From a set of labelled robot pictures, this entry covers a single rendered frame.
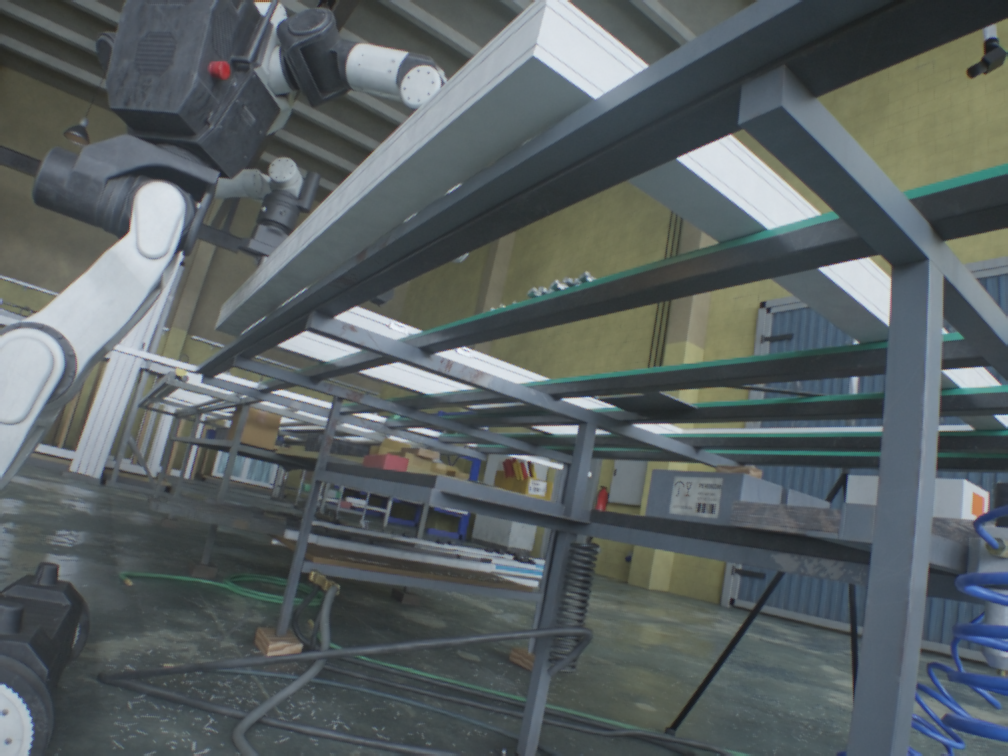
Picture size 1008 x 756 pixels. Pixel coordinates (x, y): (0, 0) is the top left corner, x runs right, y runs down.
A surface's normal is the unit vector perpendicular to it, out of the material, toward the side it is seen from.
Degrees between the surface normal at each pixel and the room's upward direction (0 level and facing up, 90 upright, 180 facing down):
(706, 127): 180
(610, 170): 180
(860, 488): 90
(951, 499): 90
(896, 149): 90
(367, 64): 106
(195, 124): 116
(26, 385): 90
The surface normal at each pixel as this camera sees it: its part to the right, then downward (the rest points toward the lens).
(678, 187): -0.19, 0.96
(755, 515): -0.79, -0.28
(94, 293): 0.52, -0.08
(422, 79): -0.30, 0.01
